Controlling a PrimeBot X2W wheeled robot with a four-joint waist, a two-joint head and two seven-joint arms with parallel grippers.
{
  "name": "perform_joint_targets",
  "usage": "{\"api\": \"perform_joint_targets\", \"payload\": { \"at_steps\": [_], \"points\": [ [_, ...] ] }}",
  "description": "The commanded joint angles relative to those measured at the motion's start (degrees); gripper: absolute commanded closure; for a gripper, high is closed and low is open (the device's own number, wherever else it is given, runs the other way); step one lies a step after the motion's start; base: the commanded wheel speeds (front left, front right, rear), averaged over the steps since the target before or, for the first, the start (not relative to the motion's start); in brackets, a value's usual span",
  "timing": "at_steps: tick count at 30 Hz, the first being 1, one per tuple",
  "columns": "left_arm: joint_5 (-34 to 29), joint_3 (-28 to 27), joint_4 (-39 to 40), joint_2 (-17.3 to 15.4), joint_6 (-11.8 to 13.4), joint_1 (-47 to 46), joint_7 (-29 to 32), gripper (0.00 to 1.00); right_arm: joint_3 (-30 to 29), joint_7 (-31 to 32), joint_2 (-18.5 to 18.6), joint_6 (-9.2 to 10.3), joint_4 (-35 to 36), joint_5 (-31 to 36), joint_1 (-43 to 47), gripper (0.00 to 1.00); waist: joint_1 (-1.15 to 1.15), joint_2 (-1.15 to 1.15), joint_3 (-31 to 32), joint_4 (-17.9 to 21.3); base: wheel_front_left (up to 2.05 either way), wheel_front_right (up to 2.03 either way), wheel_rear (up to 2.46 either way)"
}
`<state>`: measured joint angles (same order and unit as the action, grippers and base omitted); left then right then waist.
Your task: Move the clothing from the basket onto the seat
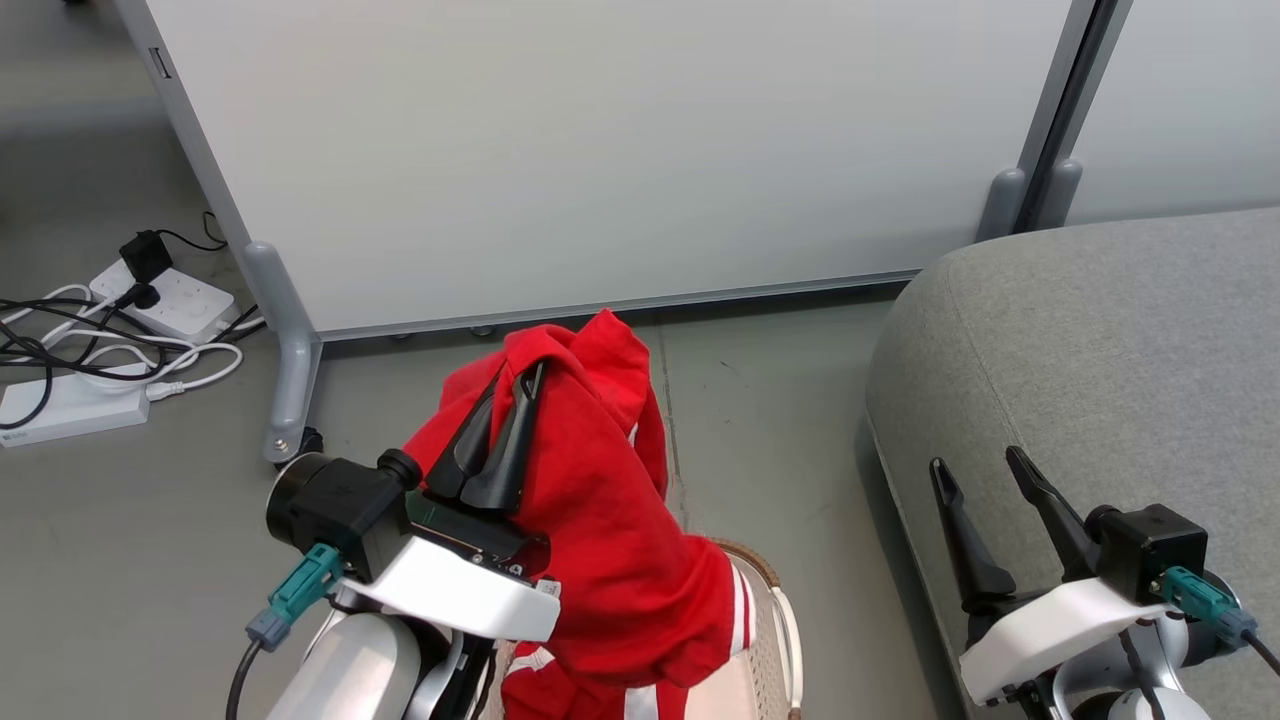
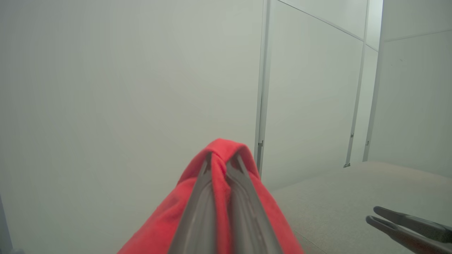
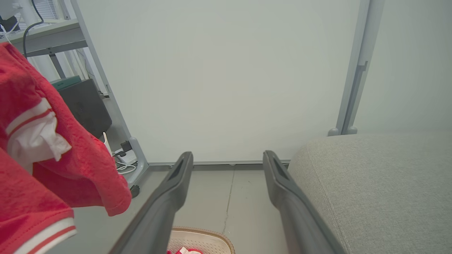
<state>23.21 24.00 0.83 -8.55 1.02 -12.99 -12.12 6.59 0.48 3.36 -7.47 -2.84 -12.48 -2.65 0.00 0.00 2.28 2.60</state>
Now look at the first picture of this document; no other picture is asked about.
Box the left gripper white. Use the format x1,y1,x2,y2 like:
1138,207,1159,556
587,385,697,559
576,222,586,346
335,360,563,644

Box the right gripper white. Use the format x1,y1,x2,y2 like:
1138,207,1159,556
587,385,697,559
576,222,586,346
929,445,1183,707

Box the red clothing with white stripes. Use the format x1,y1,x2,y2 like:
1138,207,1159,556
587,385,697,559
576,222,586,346
403,309,757,720

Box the cream perforated laundry basket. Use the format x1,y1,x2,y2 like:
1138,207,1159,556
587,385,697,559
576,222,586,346
495,538,805,720

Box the grey fabric sofa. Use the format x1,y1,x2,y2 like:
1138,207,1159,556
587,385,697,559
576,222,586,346
865,207,1280,720

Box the long grey partition foot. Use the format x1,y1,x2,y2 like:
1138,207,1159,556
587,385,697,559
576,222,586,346
243,240,324,464

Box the short grey partition foot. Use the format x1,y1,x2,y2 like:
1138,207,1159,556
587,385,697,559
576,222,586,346
976,168,1029,244
1038,158,1085,230

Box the white square power strip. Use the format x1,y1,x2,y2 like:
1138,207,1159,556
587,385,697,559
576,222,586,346
89,258,242,345

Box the large white partition panel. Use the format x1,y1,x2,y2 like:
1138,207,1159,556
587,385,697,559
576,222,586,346
113,0,1101,342

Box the black power adapter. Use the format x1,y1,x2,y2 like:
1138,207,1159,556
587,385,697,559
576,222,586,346
118,229,175,285

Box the white long power strip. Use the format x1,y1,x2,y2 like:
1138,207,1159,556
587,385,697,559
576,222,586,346
0,364,152,449

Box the narrow white partition panel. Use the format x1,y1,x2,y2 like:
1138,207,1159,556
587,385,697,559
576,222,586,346
1063,0,1280,227

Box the right teal cable connector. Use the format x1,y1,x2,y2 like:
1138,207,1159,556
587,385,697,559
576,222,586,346
1160,566,1259,647

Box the teal cable connector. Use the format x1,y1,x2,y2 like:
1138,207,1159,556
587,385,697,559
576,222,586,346
1160,566,1259,647
246,543,345,653

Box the left teal cable connector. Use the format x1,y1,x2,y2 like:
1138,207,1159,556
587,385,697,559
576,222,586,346
246,543,345,653

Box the white looped power cable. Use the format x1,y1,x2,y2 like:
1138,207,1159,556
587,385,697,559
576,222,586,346
0,284,267,403

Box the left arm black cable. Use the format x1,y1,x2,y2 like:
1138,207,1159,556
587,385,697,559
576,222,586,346
226,640,264,720

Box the thin black adapter cable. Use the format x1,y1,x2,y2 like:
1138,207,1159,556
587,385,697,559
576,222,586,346
158,211,229,253

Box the white power strips with cables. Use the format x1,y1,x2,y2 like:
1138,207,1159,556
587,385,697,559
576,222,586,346
0,283,263,431

